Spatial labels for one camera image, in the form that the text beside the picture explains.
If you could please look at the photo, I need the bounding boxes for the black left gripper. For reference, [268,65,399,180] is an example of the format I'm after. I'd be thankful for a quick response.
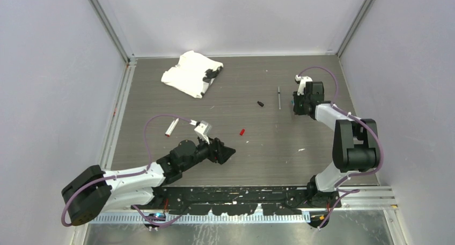
[180,134,235,172]

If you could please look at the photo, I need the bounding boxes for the grey pen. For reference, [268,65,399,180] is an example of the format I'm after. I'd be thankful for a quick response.
[277,86,281,110]

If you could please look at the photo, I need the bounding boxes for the white pen red tip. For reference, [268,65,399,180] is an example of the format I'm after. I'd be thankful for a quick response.
[165,118,179,137]

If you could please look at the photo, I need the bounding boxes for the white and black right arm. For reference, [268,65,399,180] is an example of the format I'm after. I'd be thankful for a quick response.
[285,76,383,207]

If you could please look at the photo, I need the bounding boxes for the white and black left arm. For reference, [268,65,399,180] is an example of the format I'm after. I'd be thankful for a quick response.
[61,138,236,227]

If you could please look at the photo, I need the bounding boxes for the white crumpled cloth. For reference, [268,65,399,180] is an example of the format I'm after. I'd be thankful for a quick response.
[161,50,224,99]

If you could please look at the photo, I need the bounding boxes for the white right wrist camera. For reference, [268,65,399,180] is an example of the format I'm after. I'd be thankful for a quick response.
[295,75,313,95]

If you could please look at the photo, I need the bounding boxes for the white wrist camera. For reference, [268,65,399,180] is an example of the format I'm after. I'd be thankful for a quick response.
[295,75,313,95]
[190,120,212,144]

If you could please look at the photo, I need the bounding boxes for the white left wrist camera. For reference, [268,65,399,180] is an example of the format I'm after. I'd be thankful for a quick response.
[190,120,212,144]

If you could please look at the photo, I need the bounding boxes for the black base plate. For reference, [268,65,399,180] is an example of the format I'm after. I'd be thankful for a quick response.
[131,185,342,217]

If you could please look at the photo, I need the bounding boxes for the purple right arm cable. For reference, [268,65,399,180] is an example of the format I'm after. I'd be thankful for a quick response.
[297,66,385,230]

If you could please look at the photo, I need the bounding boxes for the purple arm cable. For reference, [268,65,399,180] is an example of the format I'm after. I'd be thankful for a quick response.
[61,114,196,230]
[297,66,385,230]

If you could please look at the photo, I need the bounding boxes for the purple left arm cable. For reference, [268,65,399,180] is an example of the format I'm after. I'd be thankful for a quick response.
[61,114,196,230]

